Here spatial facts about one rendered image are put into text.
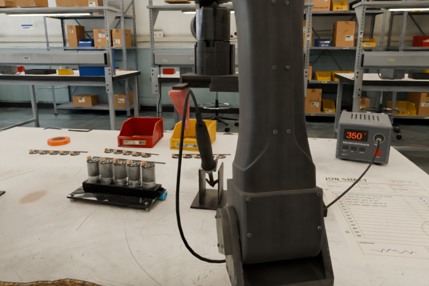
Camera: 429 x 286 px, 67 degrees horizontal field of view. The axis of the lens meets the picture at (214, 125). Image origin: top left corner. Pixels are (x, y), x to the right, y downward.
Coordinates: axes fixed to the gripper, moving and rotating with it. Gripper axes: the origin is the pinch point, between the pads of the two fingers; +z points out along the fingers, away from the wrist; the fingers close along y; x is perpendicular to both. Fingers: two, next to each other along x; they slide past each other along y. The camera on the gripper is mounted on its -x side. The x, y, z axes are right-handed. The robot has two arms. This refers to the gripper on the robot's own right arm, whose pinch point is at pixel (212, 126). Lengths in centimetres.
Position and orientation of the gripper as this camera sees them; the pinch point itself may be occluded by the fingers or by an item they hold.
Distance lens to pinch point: 57.0
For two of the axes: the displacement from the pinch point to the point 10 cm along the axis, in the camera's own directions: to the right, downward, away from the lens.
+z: 0.0, 9.7, 2.3
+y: -9.8, -0.4, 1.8
